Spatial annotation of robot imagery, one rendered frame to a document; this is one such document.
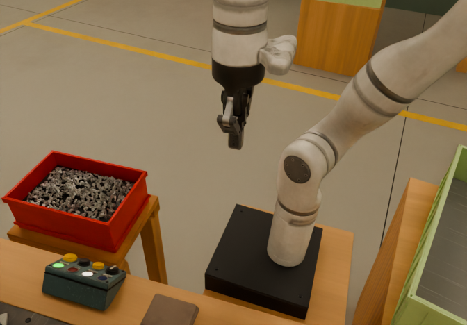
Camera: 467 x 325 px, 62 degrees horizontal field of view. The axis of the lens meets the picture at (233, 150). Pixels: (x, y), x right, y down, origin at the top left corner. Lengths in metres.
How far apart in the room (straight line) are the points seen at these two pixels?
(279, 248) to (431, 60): 0.52
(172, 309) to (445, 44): 0.66
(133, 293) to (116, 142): 1.99
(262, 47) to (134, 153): 2.23
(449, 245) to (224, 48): 0.88
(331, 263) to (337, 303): 0.11
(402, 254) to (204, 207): 1.34
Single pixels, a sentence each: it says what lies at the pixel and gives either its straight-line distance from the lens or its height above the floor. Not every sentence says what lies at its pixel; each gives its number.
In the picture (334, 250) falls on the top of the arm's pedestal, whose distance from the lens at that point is 1.07.
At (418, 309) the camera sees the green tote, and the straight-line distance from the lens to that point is 0.94.
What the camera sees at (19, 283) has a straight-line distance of 1.01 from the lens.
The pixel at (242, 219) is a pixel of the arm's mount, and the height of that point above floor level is 0.90.
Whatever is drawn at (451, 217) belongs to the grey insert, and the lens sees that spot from 1.28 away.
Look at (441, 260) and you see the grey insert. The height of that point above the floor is 0.85.
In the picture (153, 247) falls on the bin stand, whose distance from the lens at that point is 1.36.
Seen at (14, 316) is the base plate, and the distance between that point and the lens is 0.97.
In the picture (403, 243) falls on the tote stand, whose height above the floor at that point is 0.79.
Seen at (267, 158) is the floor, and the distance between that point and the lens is 2.63.
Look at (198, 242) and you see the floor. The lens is 2.12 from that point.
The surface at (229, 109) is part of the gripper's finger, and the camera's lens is 0.54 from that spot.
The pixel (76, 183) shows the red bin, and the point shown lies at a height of 0.88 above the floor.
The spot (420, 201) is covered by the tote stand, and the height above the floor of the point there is 0.79.
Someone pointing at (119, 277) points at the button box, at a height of 0.93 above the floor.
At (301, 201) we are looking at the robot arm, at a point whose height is 1.12.
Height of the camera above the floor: 1.67
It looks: 39 degrees down
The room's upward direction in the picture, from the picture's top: 2 degrees clockwise
